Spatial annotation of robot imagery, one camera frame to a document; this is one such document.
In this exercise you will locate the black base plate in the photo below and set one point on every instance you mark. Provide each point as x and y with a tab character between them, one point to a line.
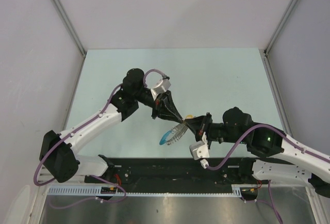
128	170

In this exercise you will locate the grey slotted cable duct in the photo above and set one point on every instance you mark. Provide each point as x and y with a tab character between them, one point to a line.
107	191

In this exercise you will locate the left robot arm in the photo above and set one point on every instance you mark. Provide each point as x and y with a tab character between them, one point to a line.
58	150

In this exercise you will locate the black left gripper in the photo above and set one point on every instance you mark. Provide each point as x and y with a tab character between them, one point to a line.
164	108

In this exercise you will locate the blue key tag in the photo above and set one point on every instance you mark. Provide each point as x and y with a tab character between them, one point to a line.
164	138

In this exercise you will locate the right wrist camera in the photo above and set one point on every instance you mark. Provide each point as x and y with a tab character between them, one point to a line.
200	152

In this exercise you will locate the aluminium corner post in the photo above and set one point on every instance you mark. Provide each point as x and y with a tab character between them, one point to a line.
281	25
69	26

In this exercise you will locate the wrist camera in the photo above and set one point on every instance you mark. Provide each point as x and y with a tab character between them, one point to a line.
200	152
162	86

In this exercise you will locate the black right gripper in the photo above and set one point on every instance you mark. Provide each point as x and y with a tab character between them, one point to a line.
199	124

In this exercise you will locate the right aluminium corner post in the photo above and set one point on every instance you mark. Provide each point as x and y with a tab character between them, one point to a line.
281	25

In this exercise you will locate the left aluminium corner post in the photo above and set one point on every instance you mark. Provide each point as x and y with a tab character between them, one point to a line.
69	26

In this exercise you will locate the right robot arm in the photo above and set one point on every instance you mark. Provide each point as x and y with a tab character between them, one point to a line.
279	155

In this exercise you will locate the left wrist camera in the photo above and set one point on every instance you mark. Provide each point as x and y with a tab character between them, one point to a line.
162	86

